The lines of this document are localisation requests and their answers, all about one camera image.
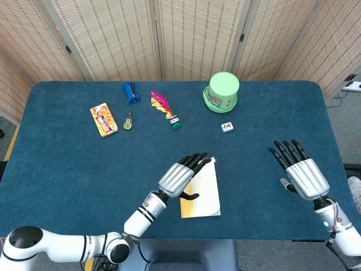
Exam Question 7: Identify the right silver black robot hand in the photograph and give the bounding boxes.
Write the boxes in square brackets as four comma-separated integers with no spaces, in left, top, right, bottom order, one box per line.
[268,139,331,202]

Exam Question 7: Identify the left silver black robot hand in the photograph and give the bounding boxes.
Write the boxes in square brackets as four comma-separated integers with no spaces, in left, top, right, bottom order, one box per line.
[157,152,212,200]

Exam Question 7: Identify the yellow notebook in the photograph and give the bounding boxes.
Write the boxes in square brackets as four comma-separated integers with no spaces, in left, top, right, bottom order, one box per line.
[179,156,222,219]

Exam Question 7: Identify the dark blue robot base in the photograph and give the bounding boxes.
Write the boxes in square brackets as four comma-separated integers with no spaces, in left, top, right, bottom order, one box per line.
[117,239,239,271]

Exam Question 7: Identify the white grey shoe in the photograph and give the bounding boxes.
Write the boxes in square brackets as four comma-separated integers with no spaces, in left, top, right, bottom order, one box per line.
[347,176,361,215]

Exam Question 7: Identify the pink yellow feather shuttlecock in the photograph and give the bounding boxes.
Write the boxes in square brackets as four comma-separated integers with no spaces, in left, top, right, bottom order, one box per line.
[151,90,183,130]

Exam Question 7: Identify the dark blue table mat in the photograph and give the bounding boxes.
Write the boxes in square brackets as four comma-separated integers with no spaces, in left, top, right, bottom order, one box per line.
[0,80,354,241]

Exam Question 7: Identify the orange yellow food box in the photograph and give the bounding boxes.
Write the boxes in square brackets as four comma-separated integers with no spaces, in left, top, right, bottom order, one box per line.
[90,102,118,138]

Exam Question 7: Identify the blue clip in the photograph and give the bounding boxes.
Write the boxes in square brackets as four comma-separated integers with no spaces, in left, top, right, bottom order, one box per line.
[122,81,141,104]

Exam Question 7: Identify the white power strip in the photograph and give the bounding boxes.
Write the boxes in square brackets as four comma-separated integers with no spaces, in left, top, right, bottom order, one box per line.
[341,81,361,91]

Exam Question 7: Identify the green plastic bucket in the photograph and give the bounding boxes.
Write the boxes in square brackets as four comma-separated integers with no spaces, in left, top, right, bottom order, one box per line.
[202,72,240,113]

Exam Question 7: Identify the woven folding screen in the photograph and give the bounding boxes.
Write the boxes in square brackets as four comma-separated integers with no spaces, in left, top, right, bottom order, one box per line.
[0,0,361,125]

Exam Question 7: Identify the black power cable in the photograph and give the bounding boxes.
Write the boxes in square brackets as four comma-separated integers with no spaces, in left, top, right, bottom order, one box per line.
[327,90,349,108]

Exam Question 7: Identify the black floor cables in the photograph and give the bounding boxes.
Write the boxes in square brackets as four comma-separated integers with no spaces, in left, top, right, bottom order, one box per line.
[80,253,121,271]

